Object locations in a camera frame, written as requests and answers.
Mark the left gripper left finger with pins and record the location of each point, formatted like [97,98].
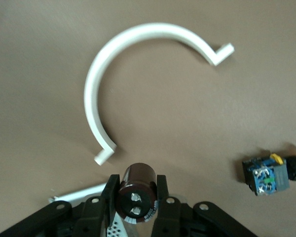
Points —
[88,219]

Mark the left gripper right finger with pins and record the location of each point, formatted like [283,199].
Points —
[177,219]

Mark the dark cylindrical capacitor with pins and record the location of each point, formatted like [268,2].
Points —
[138,177]

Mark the metal mesh power supply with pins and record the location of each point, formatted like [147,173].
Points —
[76,193]

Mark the yellow mushroom push button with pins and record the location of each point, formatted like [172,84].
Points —
[264,177]

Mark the brown table mat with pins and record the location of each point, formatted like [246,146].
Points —
[162,111]

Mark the large white curved bracket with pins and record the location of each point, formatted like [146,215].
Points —
[90,98]

